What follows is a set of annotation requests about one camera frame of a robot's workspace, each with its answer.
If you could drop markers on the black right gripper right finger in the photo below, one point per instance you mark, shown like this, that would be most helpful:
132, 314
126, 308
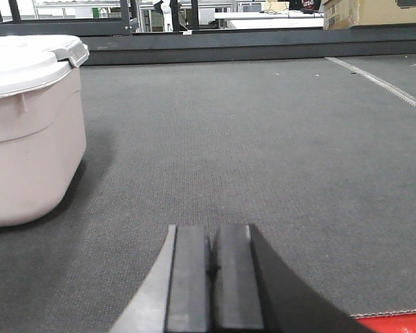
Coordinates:
256, 291

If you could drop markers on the white background table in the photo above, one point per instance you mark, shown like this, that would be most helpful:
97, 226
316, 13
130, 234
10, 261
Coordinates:
264, 20

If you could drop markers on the cardboard box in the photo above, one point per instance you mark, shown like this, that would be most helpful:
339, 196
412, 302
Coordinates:
348, 14

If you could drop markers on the dark metal table frame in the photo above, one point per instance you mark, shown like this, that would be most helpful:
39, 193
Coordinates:
114, 42

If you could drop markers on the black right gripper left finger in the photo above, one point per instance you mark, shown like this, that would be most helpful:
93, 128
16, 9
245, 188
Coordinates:
174, 296

